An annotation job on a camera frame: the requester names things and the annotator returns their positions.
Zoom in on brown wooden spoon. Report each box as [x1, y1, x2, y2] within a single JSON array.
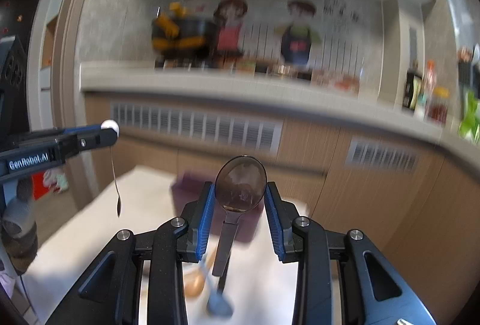
[[183, 248, 217, 299]]

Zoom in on grey-blue plastic spoon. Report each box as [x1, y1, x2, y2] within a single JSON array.
[[199, 258, 233, 319]]

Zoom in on smoky translucent black-handled spoon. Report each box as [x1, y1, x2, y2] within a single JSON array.
[[212, 155, 267, 277]]

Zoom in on gloved left hand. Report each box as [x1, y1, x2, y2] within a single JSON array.
[[1, 177, 38, 278]]

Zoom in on cream white table cloth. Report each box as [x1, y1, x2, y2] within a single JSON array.
[[23, 166, 298, 324]]

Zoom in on maroon plastic utensil box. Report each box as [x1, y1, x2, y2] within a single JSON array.
[[170, 171, 271, 243]]

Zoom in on right grey vent grille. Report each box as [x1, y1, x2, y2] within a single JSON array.
[[345, 137, 419, 172]]

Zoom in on grey vent grille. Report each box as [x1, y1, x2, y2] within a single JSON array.
[[345, 137, 419, 172], [110, 101, 283, 154]]

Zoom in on left grey vent grille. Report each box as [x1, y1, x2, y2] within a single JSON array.
[[110, 101, 283, 154]]

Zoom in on small white bottle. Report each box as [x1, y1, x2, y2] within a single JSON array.
[[414, 93, 428, 121]]

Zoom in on black gas stove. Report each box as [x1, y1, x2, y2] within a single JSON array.
[[154, 57, 313, 82]]

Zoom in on yellow lid red jar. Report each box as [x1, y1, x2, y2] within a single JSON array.
[[428, 86, 450, 125]]

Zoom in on green packaging bag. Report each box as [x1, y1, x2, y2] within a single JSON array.
[[458, 89, 480, 144]]

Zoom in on dark soy sauce bottle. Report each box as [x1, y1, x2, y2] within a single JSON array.
[[402, 60, 422, 111]]

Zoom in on orange cap clear bottle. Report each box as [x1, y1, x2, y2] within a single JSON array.
[[422, 60, 437, 99]]

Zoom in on black wok yellow handle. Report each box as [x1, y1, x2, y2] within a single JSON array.
[[151, 2, 221, 61]]

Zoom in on cartoon couple wall sticker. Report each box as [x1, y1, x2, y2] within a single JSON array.
[[187, 0, 383, 76]]

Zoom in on dark wall utensil holder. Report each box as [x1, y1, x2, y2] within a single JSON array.
[[457, 43, 480, 98]]

